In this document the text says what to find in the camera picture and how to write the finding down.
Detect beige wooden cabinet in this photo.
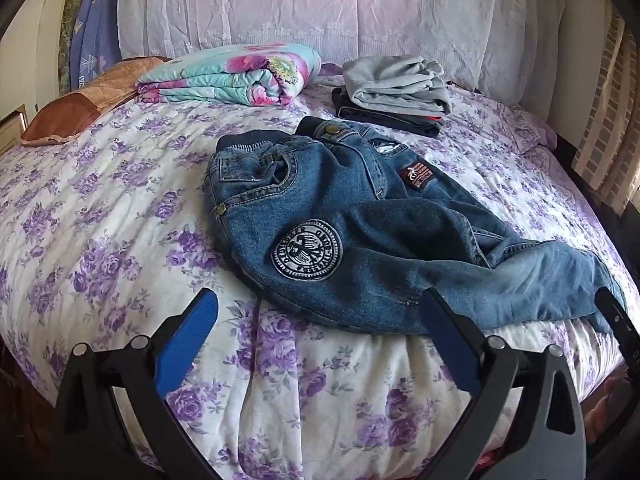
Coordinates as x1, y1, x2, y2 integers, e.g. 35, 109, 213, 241
0, 104, 30, 157

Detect blue patterned cloth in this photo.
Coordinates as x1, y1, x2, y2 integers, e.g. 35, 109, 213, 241
70, 0, 128, 91

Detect purple floral bedspread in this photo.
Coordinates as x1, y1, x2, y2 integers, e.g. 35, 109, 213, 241
0, 62, 621, 480

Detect folded floral blanket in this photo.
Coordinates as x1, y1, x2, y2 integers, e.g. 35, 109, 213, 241
136, 42, 323, 107

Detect folded grey garment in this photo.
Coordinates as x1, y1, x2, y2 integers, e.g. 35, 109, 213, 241
342, 55, 453, 115

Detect brick pattern curtain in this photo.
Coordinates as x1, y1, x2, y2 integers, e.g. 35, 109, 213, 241
572, 10, 640, 211

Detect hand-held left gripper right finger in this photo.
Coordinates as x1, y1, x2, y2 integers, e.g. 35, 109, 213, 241
419, 287, 589, 480

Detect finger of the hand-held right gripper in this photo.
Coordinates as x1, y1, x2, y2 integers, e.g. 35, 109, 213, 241
594, 287, 640, 361

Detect dark bed frame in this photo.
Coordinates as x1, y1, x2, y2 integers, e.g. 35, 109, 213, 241
550, 137, 640, 246

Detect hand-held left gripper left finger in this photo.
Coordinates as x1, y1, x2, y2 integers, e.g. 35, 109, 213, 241
55, 289, 221, 480

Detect blue denim pants with patches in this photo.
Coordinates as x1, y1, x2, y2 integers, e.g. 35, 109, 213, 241
202, 116, 628, 336

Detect folded dark pants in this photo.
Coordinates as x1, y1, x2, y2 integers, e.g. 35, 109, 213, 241
331, 86, 443, 138

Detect purple floral pillow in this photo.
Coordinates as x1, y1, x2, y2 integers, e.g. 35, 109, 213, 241
450, 85, 558, 156

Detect brown quilted pillow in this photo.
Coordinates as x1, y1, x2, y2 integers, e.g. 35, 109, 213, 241
21, 56, 173, 148

